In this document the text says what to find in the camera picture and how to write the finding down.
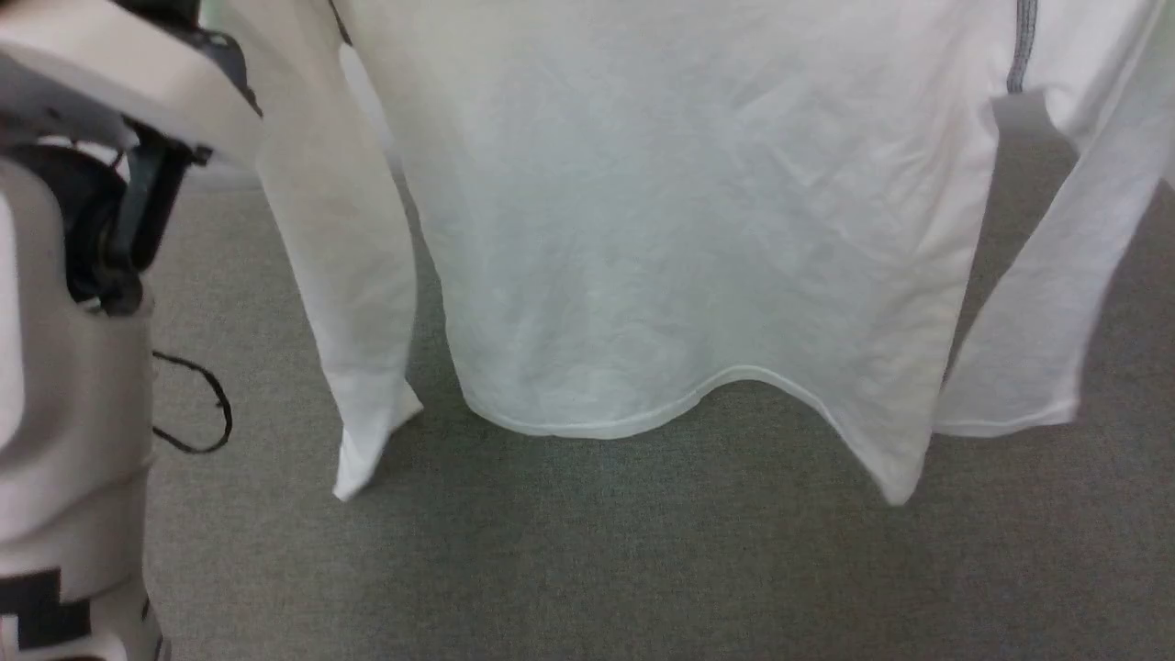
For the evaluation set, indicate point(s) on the white long-sleeve shirt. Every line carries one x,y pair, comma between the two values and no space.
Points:
661,229

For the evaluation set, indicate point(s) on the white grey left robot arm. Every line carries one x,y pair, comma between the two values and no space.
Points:
73,431

